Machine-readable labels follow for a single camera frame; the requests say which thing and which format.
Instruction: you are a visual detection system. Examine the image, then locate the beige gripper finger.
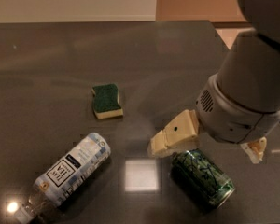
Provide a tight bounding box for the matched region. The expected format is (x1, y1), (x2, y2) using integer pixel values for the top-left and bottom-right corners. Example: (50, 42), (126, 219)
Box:
(240, 137), (267, 164)
(147, 109), (200, 158)

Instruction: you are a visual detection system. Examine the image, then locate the green soda can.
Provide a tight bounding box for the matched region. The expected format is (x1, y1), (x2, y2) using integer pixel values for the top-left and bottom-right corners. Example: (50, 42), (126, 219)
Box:
(172, 149), (235, 208)

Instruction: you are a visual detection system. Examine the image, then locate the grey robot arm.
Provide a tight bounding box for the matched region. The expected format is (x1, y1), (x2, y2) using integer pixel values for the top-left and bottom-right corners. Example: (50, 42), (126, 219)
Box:
(147, 0), (280, 164)

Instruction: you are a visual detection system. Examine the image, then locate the green and yellow sponge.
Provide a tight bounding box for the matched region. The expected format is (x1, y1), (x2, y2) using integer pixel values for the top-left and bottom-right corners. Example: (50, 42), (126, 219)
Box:
(91, 83), (123, 119)

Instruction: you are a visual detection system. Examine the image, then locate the tea bottle with white label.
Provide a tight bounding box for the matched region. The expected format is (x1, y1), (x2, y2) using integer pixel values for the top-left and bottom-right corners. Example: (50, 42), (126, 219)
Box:
(15, 133), (111, 224)

